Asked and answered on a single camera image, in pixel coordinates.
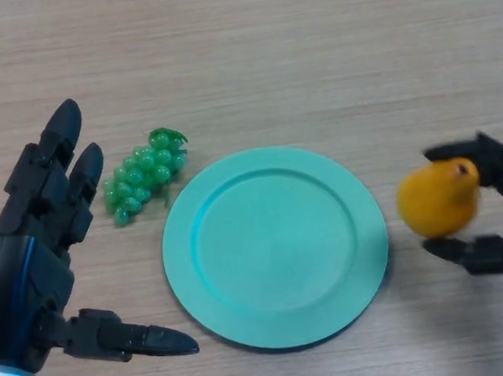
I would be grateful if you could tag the green plate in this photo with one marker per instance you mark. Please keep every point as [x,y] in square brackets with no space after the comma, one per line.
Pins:
[275,249]

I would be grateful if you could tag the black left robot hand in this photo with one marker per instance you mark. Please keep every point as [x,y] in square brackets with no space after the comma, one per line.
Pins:
[24,293]

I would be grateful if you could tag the yellow pear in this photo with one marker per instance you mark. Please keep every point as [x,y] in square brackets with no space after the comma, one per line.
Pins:
[437,199]

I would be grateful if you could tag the green grape bunch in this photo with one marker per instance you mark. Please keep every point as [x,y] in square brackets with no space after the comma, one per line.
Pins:
[141,175]

